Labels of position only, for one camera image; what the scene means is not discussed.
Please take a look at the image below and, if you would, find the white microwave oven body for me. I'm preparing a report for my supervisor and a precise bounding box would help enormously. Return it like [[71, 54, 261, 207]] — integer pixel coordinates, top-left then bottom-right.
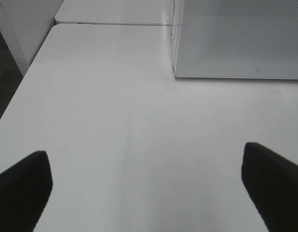
[[168, 0, 185, 77]]

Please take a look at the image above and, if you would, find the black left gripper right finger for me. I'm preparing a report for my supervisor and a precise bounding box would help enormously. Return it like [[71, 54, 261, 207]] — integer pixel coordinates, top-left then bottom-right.
[[241, 142, 298, 232]]

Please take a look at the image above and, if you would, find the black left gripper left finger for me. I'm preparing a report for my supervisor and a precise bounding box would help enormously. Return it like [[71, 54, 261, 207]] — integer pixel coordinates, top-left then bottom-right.
[[0, 151, 53, 232]]

